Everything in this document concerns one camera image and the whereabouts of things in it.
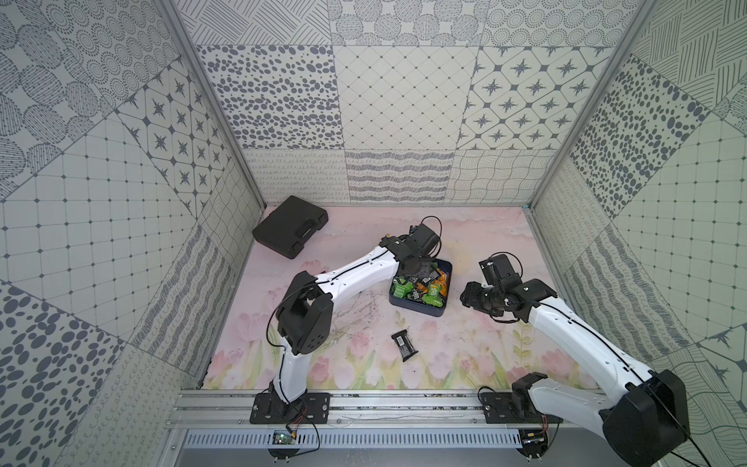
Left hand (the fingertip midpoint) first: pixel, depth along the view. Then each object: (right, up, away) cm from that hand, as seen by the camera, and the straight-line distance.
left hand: (422, 263), depth 87 cm
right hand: (+13, -11, -5) cm, 18 cm away
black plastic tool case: (-49, +11, +21) cm, 55 cm away
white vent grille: (-18, -41, -17) cm, 48 cm away
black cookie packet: (-5, -24, -3) cm, 24 cm away
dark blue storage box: (+2, -12, +5) cm, 13 cm away
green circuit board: (-37, -42, -15) cm, 58 cm away
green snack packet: (-6, -9, +5) cm, 12 cm away
